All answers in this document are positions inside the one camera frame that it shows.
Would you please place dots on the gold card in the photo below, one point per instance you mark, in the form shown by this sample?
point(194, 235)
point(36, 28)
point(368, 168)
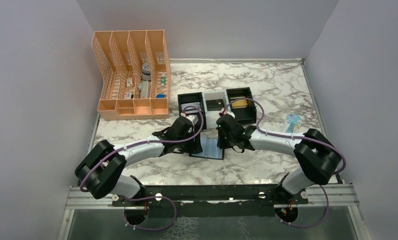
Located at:
point(239, 103)

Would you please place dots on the black mounting rail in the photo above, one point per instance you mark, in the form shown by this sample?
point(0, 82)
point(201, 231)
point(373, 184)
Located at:
point(265, 194)

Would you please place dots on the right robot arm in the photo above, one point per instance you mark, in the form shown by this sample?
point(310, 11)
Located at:
point(315, 154)

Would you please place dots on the white middle card bin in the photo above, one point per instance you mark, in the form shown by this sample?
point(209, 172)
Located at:
point(213, 116)

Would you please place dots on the black left card bin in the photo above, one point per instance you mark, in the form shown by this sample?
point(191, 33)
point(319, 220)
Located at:
point(195, 99)

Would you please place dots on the green white small tube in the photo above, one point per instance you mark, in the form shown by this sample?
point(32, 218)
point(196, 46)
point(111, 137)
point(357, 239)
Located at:
point(163, 81)

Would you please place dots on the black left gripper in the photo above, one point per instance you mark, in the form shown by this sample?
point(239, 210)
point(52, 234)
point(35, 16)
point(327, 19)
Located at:
point(194, 148)

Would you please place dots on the red white small box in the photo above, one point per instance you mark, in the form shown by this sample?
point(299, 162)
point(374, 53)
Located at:
point(128, 95)

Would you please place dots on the black card bin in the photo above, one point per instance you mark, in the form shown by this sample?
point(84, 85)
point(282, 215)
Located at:
point(195, 99)
point(246, 115)

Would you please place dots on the black right card bin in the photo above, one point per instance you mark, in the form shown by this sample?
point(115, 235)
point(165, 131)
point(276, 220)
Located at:
point(246, 115)

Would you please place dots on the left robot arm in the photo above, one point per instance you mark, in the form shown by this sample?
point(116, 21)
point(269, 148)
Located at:
point(100, 172)

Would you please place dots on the blue nail clipper package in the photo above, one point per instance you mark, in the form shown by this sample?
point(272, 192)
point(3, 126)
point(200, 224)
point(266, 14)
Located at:
point(292, 123)

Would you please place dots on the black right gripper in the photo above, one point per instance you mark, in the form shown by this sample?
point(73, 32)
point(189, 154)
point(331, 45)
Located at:
point(221, 143)

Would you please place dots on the grey flat box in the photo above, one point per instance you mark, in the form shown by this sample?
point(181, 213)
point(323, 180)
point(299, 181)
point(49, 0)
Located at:
point(145, 89)

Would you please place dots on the black leather card holder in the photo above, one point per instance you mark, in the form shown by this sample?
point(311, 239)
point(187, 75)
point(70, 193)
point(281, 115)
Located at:
point(210, 149)

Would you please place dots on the peach plastic file organizer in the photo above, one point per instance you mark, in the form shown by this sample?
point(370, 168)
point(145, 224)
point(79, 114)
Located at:
point(120, 56)

